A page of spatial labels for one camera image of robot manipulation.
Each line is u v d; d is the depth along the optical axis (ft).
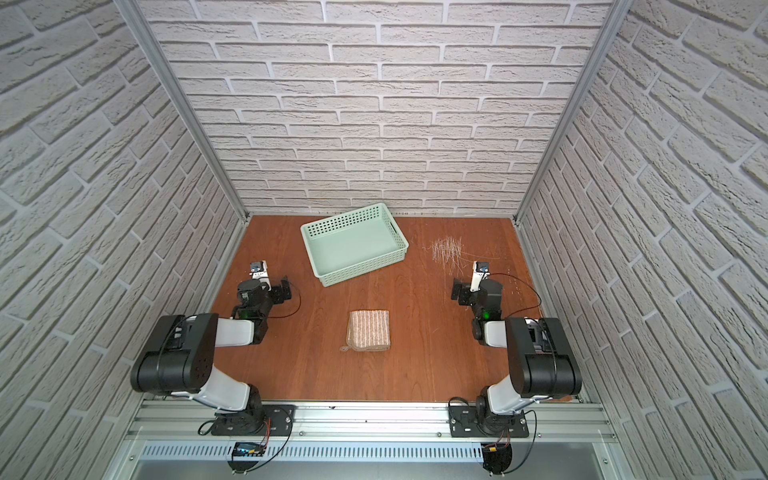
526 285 3.30
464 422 2.42
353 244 3.57
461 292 2.81
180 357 1.50
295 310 3.03
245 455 2.36
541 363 1.49
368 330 2.87
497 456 2.28
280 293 2.82
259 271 2.66
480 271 2.67
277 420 2.43
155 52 2.50
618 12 2.25
